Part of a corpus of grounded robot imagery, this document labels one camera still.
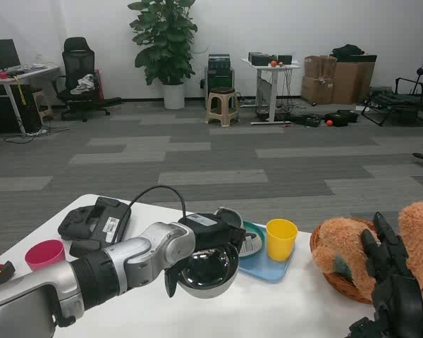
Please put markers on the yellow plastic cup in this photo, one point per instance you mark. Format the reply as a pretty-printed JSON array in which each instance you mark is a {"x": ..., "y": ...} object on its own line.
[{"x": 280, "y": 243}]

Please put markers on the large black equipment box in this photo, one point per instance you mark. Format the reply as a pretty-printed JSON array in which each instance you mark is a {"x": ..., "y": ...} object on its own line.
[{"x": 262, "y": 58}]

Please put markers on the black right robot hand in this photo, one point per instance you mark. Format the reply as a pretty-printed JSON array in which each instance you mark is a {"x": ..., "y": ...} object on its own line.
[{"x": 395, "y": 299}]

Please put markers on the brown plush teddy bear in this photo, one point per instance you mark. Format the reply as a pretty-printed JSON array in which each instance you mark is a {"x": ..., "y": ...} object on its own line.
[{"x": 342, "y": 246}]

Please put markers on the large brown cardboard box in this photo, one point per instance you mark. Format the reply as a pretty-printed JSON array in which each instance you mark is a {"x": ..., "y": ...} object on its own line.
[{"x": 354, "y": 82}]

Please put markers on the white office desk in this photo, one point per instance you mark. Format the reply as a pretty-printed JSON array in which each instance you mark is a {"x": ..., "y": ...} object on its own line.
[{"x": 31, "y": 72}]

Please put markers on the large green potted plant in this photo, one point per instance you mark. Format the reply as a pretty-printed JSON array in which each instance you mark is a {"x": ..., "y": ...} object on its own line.
[{"x": 165, "y": 38}]

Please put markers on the white plant pot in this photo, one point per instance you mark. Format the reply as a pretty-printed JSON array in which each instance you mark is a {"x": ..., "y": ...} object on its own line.
[{"x": 174, "y": 95}]

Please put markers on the black under-desk cabinet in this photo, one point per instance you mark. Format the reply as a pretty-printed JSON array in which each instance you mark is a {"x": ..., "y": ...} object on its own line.
[{"x": 7, "y": 109}]

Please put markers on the stacked brown cardboard boxes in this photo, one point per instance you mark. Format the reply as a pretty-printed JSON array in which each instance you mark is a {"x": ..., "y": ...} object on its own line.
[{"x": 317, "y": 79}]

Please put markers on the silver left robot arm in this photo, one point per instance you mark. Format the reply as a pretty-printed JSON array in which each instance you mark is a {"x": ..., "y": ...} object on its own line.
[{"x": 134, "y": 257}]

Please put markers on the black office chair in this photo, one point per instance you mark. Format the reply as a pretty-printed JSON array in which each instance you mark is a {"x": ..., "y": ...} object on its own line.
[{"x": 79, "y": 63}]

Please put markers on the beige plastic stool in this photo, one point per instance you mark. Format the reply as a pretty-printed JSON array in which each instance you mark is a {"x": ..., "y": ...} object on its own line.
[{"x": 222, "y": 104}]

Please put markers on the black handheld controller device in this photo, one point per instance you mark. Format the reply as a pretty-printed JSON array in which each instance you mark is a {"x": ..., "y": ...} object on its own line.
[{"x": 95, "y": 220}]

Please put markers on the black folding cot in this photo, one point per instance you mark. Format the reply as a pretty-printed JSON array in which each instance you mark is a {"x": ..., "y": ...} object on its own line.
[{"x": 398, "y": 100}]

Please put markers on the small pink stool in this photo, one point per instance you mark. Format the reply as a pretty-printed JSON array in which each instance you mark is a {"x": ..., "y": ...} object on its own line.
[{"x": 42, "y": 105}]

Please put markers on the black computer monitor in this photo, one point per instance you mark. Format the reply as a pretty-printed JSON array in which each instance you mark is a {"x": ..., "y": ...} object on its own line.
[{"x": 1, "y": 54}]

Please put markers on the pink plastic cup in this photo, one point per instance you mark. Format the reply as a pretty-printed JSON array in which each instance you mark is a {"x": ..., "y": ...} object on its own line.
[{"x": 44, "y": 255}]

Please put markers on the white standing desk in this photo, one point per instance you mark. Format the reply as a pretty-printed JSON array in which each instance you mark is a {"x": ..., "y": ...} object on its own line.
[{"x": 271, "y": 81}]

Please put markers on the white cloth bundle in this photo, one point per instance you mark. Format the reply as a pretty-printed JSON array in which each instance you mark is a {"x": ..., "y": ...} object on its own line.
[{"x": 84, "y": 84}]

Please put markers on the brown wicker basket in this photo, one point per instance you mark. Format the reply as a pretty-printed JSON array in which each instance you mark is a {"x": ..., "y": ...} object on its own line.
[{"x": 342, "y": 285}]

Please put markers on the black floor case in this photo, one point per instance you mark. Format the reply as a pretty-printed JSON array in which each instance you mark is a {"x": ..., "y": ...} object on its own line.
[{"x": 342, "y": 117}]

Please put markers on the shiny metal bowl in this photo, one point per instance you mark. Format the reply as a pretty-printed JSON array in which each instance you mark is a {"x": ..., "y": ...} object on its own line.
[{"x": 208, "y": 274}]

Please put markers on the light blue plastic tray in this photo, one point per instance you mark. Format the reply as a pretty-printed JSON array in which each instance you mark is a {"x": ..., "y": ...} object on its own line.
[{"x": 264, "y": 269}]

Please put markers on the black equipment cabinet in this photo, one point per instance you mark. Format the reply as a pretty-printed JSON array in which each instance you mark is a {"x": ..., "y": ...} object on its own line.
[{"x": 218, "y": 70}]

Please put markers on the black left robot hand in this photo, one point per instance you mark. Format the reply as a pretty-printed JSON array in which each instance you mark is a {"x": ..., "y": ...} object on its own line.
[{"x": 215, "y": 234}]

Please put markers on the flat black floor device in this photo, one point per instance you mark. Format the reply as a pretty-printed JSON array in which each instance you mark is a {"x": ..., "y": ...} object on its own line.
[{"x": 306, "y": 120}]

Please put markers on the grey black-rimmed bowl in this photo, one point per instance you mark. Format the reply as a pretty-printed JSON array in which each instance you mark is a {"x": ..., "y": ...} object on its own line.
[{"x": 231, "y": 217}]

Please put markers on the black bag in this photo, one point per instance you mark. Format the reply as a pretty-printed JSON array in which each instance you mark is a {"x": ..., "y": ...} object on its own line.
[{"x": 347, "y": 51}]

